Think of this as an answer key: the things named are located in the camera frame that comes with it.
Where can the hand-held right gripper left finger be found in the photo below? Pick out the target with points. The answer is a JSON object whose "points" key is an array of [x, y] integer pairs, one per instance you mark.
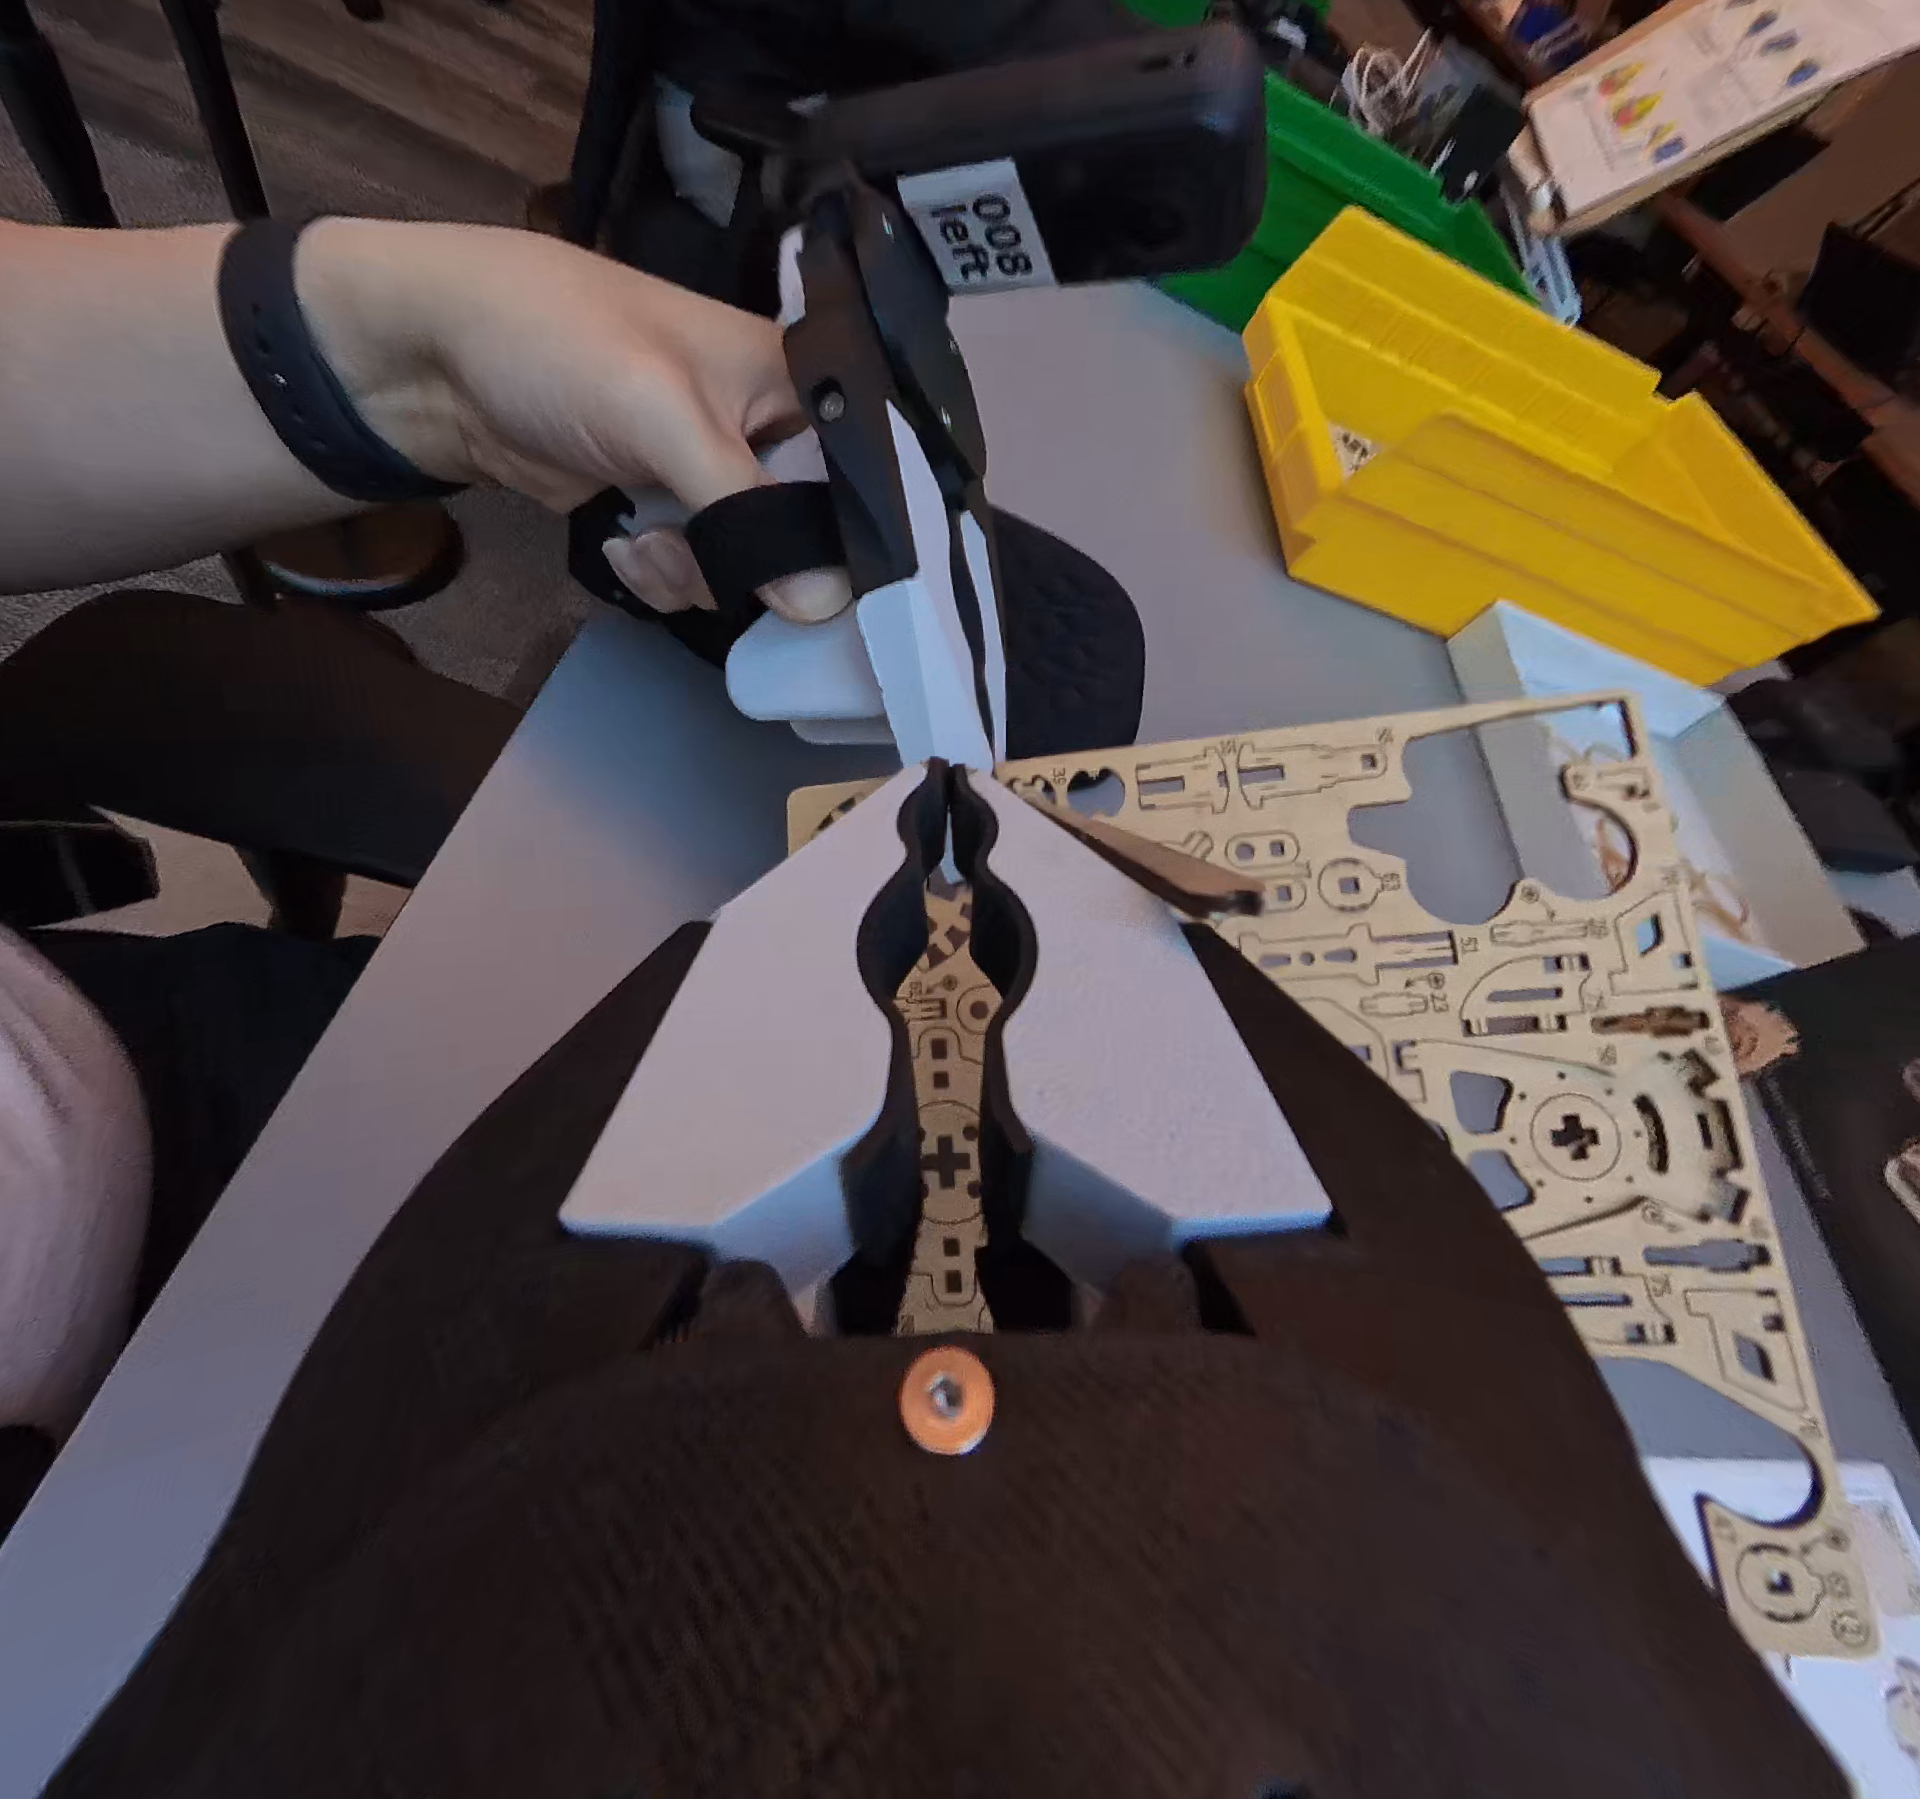
{"points": [[750, 1079]]}

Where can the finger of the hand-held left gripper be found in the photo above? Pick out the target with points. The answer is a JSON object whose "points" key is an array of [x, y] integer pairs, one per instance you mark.
{"points": [[924, 660], [988, 614]]}

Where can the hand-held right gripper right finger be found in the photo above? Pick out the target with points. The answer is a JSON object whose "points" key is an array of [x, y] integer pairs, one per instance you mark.
{"points": [[1155, 1093]]}

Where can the thin wooden stick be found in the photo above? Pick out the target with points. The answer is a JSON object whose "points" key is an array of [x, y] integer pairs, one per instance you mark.
{"points": [[1171, 873]]}

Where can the plywood puzzle parts sheet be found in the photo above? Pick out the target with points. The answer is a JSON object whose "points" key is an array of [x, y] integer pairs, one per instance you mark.
{"points": [[1515, 1199]]}

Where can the person's left forearm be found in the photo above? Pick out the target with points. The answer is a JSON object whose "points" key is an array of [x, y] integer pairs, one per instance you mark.
{"points": [[104, 389]]}

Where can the grey desk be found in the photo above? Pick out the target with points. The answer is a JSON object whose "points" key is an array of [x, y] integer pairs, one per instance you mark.
{"points": [[496, 1049]]}

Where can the person's left hand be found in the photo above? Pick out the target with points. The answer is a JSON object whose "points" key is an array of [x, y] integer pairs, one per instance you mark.
{"points": [[571, 374]]}

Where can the small black device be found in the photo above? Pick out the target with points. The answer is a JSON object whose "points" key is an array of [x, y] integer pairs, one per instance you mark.
{"points": [[1479, 141]]}

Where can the black office chair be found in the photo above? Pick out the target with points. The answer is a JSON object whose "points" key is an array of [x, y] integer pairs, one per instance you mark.
{"points": [[616, 58]]}

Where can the document stand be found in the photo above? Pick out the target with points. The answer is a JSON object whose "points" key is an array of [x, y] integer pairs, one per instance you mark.
{"points": [[1552, 263]]}

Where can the white cardboard tray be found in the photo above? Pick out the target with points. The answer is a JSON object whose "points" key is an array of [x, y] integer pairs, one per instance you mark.
{"points": [[1515, 652]]}

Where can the person's dark trousers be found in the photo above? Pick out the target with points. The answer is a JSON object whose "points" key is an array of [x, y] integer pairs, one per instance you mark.
{"points": [[225, 749]]}

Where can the illustrated instruction sheet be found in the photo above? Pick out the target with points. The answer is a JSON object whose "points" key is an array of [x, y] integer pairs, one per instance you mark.
{"points": [[1711, 73]]}

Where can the black puzzle box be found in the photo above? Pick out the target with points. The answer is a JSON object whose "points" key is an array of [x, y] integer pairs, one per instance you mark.
{"points": [[1845, 1124]]}

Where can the person's white shirt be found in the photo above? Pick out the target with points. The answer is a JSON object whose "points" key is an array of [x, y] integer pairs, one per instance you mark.
{"points": [[61, 1171]]}

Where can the black wrist band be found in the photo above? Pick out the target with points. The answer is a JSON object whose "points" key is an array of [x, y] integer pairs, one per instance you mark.
{"points": [[277, 374]]}

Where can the black metal leg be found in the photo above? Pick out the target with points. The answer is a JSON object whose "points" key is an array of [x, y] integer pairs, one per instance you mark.
{"points": [[210, 73], [52, 104]]}

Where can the assembly instruction booklet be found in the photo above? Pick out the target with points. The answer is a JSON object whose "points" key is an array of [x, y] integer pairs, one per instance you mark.
{"points": [[1860, 1724]]}

